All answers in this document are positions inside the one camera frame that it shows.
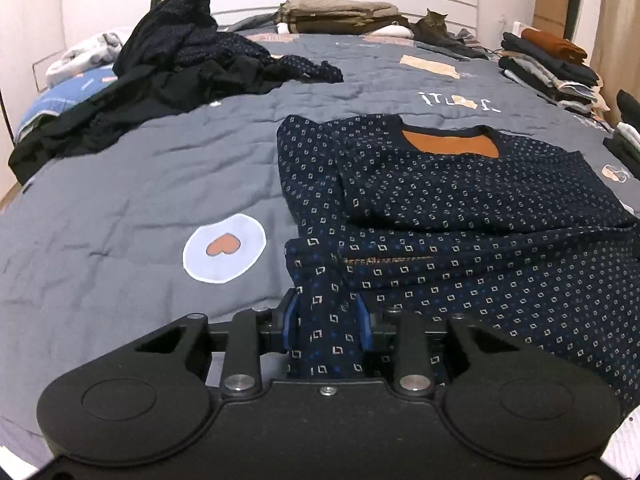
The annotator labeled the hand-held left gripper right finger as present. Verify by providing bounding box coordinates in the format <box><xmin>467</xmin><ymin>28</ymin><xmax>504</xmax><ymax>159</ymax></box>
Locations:
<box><xmin>351</xmin><ymin>292</ymin><xmax>533</xmax><ymax>397</ymax></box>

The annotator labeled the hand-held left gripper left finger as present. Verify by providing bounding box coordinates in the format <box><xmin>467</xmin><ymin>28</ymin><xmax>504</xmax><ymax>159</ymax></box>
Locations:
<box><xmin>120</xmin><ymin>290</ymin><xmax>301</xmax><ymax>397</ymax></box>

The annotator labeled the navy patterned sweater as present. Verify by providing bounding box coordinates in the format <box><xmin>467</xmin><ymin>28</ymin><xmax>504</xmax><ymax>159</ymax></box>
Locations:
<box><xmin>276</xmin><ymin>114</ymin><xmax>640</xmax><ymax>411</ymax></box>

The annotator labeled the tall stack of folded clothes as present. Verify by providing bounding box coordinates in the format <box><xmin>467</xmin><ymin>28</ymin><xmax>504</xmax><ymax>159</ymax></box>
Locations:
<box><xmin>498</xmin><ymin>27</ymin><xmax>611</xmax><ymax>118</ymax></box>

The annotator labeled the low stack of dark clothes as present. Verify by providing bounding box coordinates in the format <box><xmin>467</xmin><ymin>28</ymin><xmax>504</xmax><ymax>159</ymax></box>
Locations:
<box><xmin>602</xmin><ymin>89</ymin><xmax>640</xmax><ymax>176</ymax></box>

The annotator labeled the grey quilted bedspread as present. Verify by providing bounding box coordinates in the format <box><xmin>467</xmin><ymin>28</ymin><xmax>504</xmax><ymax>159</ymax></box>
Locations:
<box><xmin>0</xmin><ymin>27</ymin><xmax>640</xmax><ymax>461</ymax></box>

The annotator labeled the black garment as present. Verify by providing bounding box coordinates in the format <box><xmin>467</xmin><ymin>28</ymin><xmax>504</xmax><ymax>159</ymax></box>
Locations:
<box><xmin>7</xmin><ymin>57</ymin><xmax>291</xmax><ymax>183</ymax></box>

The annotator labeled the dark grey garment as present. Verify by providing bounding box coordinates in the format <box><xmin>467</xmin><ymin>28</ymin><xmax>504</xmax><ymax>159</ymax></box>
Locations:
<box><xmin>415</xmin><ymin>32</ymin><xmax>491</xmax><ymax>61</ymax></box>

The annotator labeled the folded dark brown blanket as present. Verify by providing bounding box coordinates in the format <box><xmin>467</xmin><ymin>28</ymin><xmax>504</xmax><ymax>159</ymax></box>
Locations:
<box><xmin>277</xmin><ymin>12</ymin><xmax>416</xmax><ymax>37</ymax></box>

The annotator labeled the grey pillow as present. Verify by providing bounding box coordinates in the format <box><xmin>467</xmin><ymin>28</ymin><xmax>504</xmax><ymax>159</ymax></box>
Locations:
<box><xmin>222</xmin><ymin>14</ymin><xmax>281</xmax><ymax>33</ymax></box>

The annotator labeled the folded khaki blanket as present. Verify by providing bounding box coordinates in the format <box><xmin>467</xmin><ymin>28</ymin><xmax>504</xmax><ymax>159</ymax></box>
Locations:
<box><xmin>274</xmin><ymin>0</ymin><xmax>401</xmax><ymax>23</ymax></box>

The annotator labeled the blue pillow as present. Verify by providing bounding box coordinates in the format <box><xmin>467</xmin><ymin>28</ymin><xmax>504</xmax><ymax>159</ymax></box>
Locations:
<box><xmin>14</xmin><ymin>62</ymin><xmax>126</xmax><ymax>141</ymax></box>

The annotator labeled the white garment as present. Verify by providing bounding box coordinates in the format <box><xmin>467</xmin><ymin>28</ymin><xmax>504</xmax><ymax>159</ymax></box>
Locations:
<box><xmin>46</xmin><ymin>32</ymin><xmax>133</xmax><ymax>86</ymax></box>

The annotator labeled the beige curtain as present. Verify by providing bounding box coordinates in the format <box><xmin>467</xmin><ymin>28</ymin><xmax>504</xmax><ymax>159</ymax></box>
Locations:
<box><xmin>590</xmin><ymin>0</ymin><xmax>640</xmax><ymax>126</ymax></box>

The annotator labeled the white wardrobe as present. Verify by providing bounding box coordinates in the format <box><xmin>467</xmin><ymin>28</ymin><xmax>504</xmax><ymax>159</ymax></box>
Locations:
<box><xmin>0</xmin><ymin>0</ymin><xmax>66</xmax><ymax>96</ymax></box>

